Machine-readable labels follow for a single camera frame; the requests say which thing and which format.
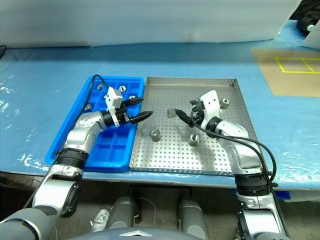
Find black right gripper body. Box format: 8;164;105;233
189;98;207;126

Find thin white wire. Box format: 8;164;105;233
136;197;156;226

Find grey robot torso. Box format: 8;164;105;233
64;226;201;240

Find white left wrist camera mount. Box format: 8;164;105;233
103;87;124;128

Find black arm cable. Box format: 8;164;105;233
83;74;111;113
190;109;279;188

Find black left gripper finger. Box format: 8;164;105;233
126;110;154;125
121;97;145;106

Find blue compartment tray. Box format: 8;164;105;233
45;75;147;173

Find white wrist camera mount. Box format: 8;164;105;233
199;90;222;130
103;87;124;128

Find blue plastic table cover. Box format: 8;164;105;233
0;19;320;198

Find grey right robot leg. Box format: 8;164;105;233
178;194;207;240

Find grey robot leg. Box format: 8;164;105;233
109;196;137;231
178;194;207;240

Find white slanted panel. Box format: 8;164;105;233
301;19;320;48

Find grey white foot piece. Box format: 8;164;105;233
89;208;111;228

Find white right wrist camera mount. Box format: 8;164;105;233
199;90;222;130

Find white foam board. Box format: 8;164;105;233
0;0;303;48

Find grey left robot leg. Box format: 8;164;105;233
109;196;137;231

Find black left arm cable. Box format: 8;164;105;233
83;74;111;113

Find black machine part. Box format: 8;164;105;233
296;9;320;32

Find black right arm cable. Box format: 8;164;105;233
190;109;279;188

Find blue object under table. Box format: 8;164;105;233
273;190;291;201

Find perforated metal tray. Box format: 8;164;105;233
128;76;263;177

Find brown cardboard sheet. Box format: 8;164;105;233
251;48;320;97

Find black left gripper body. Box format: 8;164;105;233
114;107;133;125

